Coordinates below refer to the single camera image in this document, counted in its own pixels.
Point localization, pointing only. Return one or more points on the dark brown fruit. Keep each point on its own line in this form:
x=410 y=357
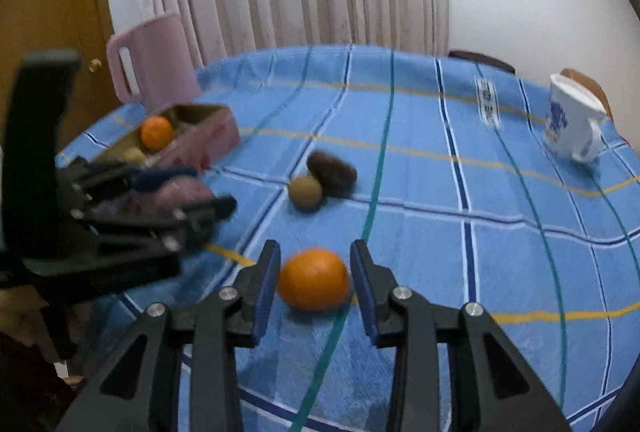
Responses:
x=335 y=174

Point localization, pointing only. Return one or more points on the blue plaid tablecloth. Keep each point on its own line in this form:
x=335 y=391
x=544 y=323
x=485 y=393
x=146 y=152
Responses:
x=425 y=192

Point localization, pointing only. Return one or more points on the round purple fruit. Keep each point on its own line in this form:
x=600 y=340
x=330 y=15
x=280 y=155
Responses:
x=185 y=192

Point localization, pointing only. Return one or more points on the pink kettle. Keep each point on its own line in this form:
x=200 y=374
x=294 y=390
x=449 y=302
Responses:
x=160 y=61

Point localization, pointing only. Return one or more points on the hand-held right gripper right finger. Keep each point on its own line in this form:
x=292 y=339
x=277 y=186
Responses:
x=362 y=292

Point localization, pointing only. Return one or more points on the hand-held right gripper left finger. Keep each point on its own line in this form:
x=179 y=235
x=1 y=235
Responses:
x=265 y=292

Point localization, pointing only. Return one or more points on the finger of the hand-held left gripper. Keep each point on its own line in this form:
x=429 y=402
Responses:
x=155 y=178
x=190 y=219

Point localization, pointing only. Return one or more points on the wooden door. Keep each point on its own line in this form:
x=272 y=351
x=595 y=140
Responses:
x=50 y=11

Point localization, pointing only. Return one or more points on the brown kiwi fruit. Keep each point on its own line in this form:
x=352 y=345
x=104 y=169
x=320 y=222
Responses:
x=305 y=193

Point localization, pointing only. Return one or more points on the small green fruit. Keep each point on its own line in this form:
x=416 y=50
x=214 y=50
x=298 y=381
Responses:
x=134 y=155

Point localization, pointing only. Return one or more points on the white mug blue print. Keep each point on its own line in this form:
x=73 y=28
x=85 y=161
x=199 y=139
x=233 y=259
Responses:
x=565 y=121

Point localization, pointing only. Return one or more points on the dark round stool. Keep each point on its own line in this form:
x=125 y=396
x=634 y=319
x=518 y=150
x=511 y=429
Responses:
x=480 y=59

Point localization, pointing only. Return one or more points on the rectangular metal tin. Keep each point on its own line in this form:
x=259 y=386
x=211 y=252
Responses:
x=210 y=136

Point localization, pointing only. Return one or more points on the brass door knob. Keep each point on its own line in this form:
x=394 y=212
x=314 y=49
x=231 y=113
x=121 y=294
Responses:
x=92 y=64

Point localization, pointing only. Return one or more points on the orange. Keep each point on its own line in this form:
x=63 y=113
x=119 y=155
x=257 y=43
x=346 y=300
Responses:
x=156 y=131
x=314 y=279

